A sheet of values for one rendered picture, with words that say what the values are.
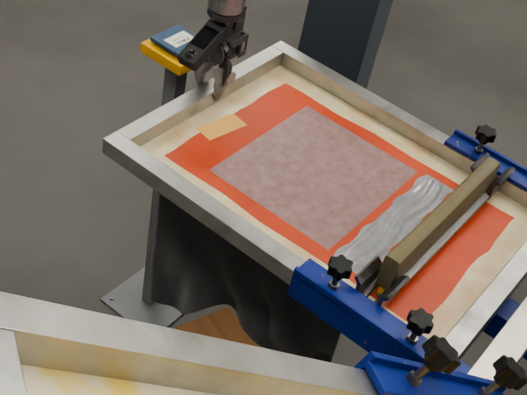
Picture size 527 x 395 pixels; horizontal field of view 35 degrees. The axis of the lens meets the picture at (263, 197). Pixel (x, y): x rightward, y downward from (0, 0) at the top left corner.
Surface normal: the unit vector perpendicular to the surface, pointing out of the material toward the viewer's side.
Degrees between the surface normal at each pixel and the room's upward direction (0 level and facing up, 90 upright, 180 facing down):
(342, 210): 0
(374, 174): 0
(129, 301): 0
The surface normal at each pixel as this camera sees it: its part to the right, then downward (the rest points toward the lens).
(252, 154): 0.16, -0.73
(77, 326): 0.63, -0.69
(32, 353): 0.36, 0.67
